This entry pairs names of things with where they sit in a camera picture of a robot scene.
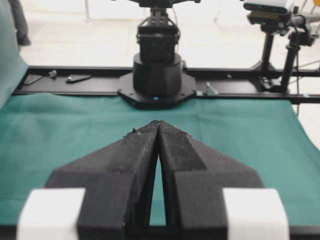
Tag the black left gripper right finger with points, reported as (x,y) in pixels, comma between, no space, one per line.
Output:
(193,177)

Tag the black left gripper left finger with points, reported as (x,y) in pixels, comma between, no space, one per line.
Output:
(118,181)

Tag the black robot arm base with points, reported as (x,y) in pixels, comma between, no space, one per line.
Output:
(157,78)

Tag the green table cloth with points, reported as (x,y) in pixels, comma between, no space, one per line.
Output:
(41,132)

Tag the black tripod stand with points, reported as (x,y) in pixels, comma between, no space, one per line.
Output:
(301,36)

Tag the person leg in background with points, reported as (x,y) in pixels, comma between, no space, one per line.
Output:
(20,23)

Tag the black aluminium rail frame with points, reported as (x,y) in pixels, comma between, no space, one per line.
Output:
(201,83)

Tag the white camera on stand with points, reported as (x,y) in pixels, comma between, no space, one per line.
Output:
(271,15)

